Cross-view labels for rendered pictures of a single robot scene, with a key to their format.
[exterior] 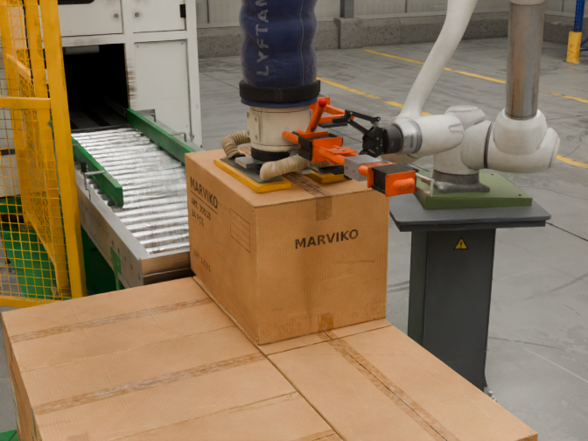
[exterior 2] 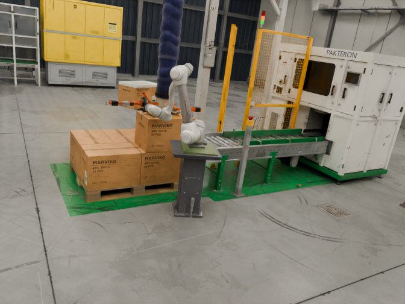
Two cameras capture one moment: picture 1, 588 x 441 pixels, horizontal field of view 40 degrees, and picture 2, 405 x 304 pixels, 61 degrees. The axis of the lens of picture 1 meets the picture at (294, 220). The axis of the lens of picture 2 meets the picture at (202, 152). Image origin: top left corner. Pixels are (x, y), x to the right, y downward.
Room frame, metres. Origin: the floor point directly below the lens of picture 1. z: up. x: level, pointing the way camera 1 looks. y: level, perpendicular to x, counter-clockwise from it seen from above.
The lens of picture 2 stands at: (2.31, -4.01, 1.85)
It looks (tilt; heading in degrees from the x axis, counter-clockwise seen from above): 18 degrees down; 83
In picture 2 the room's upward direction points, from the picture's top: 7 degrees clockwise
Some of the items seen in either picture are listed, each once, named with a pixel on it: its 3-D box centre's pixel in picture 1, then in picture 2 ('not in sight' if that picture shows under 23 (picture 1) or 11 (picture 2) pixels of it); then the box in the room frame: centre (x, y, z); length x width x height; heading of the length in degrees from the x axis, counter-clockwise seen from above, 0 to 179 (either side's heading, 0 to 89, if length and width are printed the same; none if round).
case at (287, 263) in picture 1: (280, 231); (164, 130); (2.30, 0.04, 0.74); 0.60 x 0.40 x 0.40; 25
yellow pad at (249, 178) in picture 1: (250, 167); not in sight; (2.23, 0.12, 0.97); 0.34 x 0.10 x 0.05; 26
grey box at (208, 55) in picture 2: not in sight; (208, 56); (2.87, 1.33, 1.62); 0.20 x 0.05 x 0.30; 26
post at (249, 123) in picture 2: not in sight; (243, 158); (3.33, -0.01, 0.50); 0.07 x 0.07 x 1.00; 26
